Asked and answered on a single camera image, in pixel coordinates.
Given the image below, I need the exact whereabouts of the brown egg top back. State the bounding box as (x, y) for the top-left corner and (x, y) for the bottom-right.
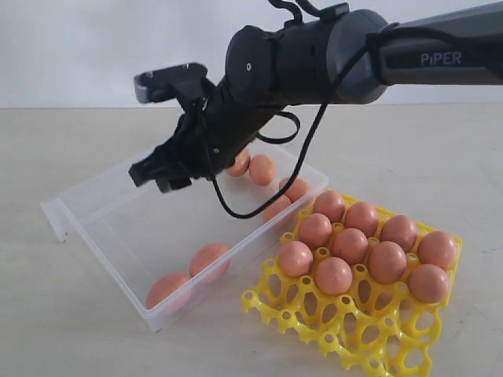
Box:
(226, 148), (251, 178)

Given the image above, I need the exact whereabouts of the brown egg right edge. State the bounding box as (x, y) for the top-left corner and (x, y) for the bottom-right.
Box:
(262, 195), (293, 228)

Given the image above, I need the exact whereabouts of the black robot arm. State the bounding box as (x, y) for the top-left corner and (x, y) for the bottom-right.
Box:
(129, 2), (502, 192)

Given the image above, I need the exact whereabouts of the clear plastic storage box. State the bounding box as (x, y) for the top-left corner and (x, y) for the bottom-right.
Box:
(42, 160), (329, 332)

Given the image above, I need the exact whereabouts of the brown egg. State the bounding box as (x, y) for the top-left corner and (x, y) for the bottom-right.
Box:
(189, 242), (230, 283)
(298, 213), (332, 249)
(380, 215), (418, 253)
(407, 264), (450, 304)
(285, 178), (311, 203)
(277, 240), (314, 277)
(417, 231), (458, 270)
(314, 257), (353, 296)
(331, 228), (369, 265)
(248, 154), (276, 187)
(312, 190), (346, 223)
(368, 241), (407, 284)
(226, 148), (251, 178)
(344, 201), (379, 237)

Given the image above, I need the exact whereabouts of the brown egg front corner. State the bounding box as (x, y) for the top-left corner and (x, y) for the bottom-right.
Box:
(145, 272), (192, 314)

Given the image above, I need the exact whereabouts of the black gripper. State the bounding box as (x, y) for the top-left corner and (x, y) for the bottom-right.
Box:
(128, 26), (282, 193)

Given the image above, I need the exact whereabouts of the black cable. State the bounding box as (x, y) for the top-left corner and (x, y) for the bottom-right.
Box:
(192, 0), (503, 219)

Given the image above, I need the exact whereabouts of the yellow plastic egg tray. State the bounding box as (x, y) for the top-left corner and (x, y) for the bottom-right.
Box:
(242, 194), (462, 376)

